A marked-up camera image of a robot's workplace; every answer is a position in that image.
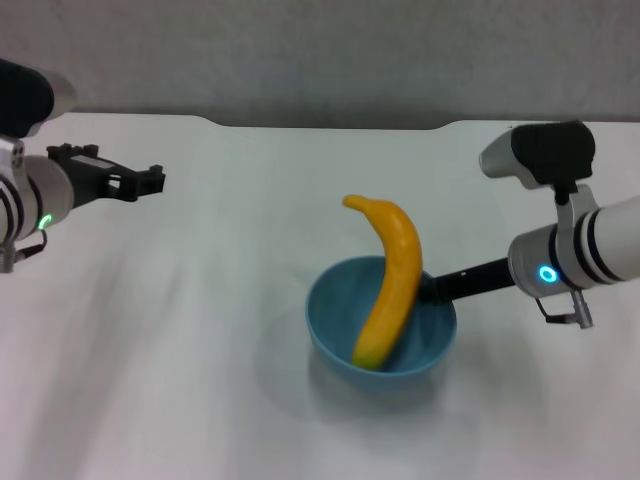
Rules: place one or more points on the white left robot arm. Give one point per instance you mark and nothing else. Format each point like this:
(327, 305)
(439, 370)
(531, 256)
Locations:
(35, 195)

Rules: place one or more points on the yellow banana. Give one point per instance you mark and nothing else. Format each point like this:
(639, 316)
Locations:
(395, 290)

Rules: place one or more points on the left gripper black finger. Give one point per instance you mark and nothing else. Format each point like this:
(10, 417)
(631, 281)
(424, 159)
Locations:
(150, 181)
(75, 152)

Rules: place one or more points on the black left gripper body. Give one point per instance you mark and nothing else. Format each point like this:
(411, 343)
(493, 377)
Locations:
(100, 180)

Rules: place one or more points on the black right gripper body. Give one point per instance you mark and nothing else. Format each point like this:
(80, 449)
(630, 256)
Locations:
(475, 282)

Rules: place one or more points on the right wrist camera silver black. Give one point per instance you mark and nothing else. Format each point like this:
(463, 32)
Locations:
(545, 152)

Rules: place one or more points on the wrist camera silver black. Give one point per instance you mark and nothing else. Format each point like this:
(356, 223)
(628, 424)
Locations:
(545, 152)
(25, 100)

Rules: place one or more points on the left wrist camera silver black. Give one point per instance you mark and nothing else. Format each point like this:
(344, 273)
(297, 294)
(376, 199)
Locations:
(25, 100)

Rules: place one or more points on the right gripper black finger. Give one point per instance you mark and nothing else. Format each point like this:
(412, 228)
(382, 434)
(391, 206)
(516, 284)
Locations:
(427, 291)

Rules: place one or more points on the blue bowl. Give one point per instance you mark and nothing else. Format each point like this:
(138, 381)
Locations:
(335, 325)

